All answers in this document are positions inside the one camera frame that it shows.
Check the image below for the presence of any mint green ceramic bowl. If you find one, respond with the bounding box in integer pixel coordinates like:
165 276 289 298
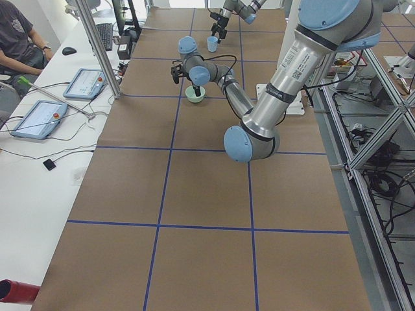
185 86 206 104

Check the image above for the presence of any far blue teach pendant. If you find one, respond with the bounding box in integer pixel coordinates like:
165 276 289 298
63 68 106 100

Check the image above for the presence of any black power adapter box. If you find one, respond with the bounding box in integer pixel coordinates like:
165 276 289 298
117 36 132 60

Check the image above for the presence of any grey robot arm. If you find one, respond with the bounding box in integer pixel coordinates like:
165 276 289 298
171 1 398 163
209 0 266 40

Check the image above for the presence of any near blue teach pendant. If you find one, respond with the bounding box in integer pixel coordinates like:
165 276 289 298
10 100 68 140

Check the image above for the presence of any small black square pad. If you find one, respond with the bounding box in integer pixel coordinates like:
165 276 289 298
43 159 56 171

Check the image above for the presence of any light blue plastic cup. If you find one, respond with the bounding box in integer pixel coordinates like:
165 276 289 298
206 36 219 52

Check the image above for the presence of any blue teach pendant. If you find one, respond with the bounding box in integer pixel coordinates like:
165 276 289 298
63 68 106 100
10 100 68 140

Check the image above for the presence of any aluminium frame rack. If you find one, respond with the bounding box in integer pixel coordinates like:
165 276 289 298
314 42 414 310

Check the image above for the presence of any black computer mouse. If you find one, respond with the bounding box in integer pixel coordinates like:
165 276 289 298
62 47 77 56

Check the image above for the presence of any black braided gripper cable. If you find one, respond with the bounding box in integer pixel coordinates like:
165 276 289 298
171 54 239 98

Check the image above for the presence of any red cylinder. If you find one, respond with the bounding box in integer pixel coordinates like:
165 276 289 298
1 279 40 305

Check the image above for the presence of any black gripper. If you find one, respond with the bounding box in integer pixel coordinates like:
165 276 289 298
209 12 229 36
171 61 200 97

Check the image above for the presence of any silver rod green handle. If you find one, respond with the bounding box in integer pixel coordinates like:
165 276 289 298
18 76 95 119

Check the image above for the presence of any seated person in grey shirt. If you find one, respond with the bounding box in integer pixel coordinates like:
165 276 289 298
1 1 54 97

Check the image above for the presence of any aluminium frame post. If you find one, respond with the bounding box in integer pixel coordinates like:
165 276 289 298
75 0 121 99

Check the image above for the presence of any black computer keyboard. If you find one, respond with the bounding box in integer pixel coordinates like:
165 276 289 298
95 23 113 51

